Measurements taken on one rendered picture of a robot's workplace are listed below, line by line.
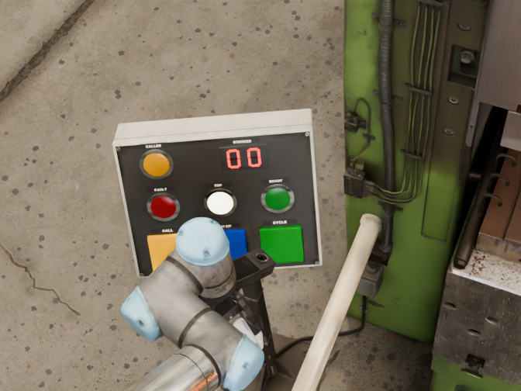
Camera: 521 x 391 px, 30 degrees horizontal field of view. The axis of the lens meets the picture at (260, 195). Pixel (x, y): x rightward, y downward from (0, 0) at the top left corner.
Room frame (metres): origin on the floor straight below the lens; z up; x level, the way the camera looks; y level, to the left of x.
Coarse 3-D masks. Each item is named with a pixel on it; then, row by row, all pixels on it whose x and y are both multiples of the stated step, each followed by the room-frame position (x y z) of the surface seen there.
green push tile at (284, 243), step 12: (264, 228) 0.81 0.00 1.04; (276, 228) 0.80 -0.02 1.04; (288, 228) 0.80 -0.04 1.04; (300, 228) 0.79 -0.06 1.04; (264, 240) 0.79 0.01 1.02; (276, 240) 0.79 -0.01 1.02; (288, 240) 0.78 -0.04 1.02; (300, 240) 0.78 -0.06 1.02; (276, 252) 0.78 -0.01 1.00; (288, 252) 0.77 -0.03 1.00; (300, 252) 0.77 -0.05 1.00
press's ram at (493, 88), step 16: (496, 0) 0.78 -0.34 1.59; (512, 0) 0.77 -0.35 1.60; (496, 16) 0.78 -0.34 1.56; (512, 16) 0.77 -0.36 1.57; (496, 32) 0.77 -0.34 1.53; (512, 32) 0.76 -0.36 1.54; (496, 48) 0.77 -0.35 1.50; (512, 48) 0.76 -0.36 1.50; (496, 64) 0.77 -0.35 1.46; (512, 64) 0.76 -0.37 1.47; (480, 80) 0.78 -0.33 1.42; (496, 80) 0.77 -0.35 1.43; (512, 80) 0.76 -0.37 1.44; (480, 96) 0.78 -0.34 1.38; (496, 96) 0.77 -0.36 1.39; (512, 96) 0.75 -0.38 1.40
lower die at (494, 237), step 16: (512, 176) 0.86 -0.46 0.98; (496, 192) 0.83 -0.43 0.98; (512, 192) 0.82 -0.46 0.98; (496, 208) 0.80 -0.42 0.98; (512, 208) 0.79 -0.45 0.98; (496, 224) 0.76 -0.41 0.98; (512, 224) 0.75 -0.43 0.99; (480, 240) 0.75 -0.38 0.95; (496, 240) 0.74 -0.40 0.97; (512, 240) 0.72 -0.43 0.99; (512, 256) 0.72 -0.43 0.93
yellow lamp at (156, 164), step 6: (150, 156) 0.91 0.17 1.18; (156, 156) 0.91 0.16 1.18; (162, 156) 0.90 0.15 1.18; (144, 162) 0.90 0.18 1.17; (150, 162) 0.90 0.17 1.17; (156, 162) 0.90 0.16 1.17; (162, 162) 0.90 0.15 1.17; (168, 162) 0.90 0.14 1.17; (144, 168) 0.90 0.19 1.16; (150, 168) 0.89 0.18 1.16; (156, 168) 0.89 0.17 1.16; (162, 168) 0.89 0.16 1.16; (168, 168) 0.89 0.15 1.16; (150, 174) 0.89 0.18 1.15; (156, 174) 0.89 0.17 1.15; (162, 174) 0.89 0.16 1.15
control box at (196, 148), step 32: (128, 128) 0.97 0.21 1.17; (160, 128) 0.96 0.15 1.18; (192, 128) 0.94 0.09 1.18; (224, 128) 0.93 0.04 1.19; (256, 128) 0.92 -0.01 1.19; (288, 128) 0.90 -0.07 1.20; (128, 160) 0.91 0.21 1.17; (192, 160) 0.89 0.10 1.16; (224, 160) 0.88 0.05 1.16; (256, 160) 0.88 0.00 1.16; (288, 160) 0.87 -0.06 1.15; (128, 192) 0.88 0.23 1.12; (160, 192) 0.87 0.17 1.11; (192, 192) 0.86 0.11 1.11; (224, 192) 0.85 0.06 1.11; (256, 192) 0.85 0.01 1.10; (288, 192) 0.84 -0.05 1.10; (128, 224) 0.85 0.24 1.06; (160, 224) 0.84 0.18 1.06; (224, 224) 0.82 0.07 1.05; (256, 224) 0.81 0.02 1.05; (288, 224) 0.81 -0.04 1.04; (320, 256) 0.76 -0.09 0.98
